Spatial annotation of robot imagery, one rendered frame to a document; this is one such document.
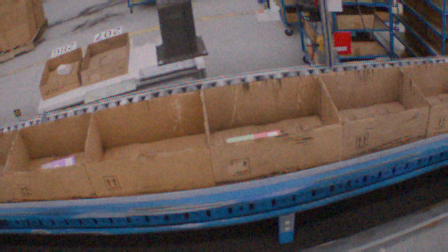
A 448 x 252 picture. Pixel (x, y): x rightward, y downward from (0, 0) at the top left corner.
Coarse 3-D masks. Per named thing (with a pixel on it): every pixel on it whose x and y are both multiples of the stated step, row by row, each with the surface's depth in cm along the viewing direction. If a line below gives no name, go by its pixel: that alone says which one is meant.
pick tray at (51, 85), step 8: (80, 48) 258; (56, 56) 257; (64, 56) 259; (72, 56) 261; (80, 56) 250; (48, 64) 258; (56, 64) 260; (64, 64) 262; (72, 64) 261; (80, 64) 247; (48, 72) 257; (56, 72) 257; (72, 72) 251; (80, 72) 243; (48, 80) 251; (56, 80) 227; (64, 80) 229; (72, 80) 231; (80, 80) 239; (40, 88) 226; (48, 88) 228; (56, 88) 230; (64, 88) 232; (72, 88) 234; (48, 96) 231; (56, 96) 233
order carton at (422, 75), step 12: (408, 72) 158; (420, 72) 158; (432, 72) 159; (444, 72) 159; (420, 84) 162; (432, 84) 162; (444, 84) 163; (432, 96) 165; (444, 96) 163; (432, 108) 133; (444, 108) 134; (432, 120) 136; (444, 120) 137; (432, 132) 140; (444, 132) 141
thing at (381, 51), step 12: (312, 0) 301; (372, 0) 249; (384, 0) 250; (300, 12) 347; (372, 12) 282; (300, 24) 353; (312, 24) 311; (384, 24) 264; (384, 48) 277; (312, 60) 349
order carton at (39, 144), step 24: (72, 120) 155; (24, 144) 158; (48, 144) 160; (72, 144) 161; (24, 168) 154; (48, 168) 131; (72, 168) 131; (24, 192) 136; (48, 192) 136; (72, 192) 137
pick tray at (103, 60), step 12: (120, 36) 262; (96, 48) 262; (108, 48) 265; (120, 48) 264; (84, 60) 243; (96, 60) 258; (108, 60) 253; (120, 60) 231; (84, 72) 229; (96, 72) 231; (108, 72) 233; (120, 72) 235; (84, 84) 234
